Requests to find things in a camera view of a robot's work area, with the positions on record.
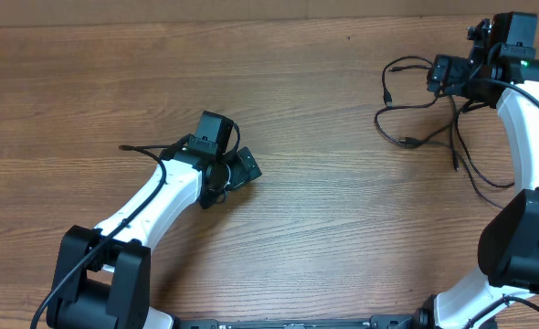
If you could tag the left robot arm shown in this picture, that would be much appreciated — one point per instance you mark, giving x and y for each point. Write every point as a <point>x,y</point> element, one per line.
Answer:
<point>102,276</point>

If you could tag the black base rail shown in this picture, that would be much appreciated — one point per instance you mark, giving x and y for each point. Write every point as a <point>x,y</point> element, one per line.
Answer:
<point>377,321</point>

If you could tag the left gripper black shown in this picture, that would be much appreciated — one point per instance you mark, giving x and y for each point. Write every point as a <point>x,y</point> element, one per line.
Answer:
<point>239,174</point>

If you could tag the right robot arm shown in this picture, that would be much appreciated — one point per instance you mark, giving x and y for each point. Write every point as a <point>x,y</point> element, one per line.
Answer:
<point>503,73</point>

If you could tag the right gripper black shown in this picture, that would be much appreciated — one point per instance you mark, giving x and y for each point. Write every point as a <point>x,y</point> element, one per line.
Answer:
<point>450,69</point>

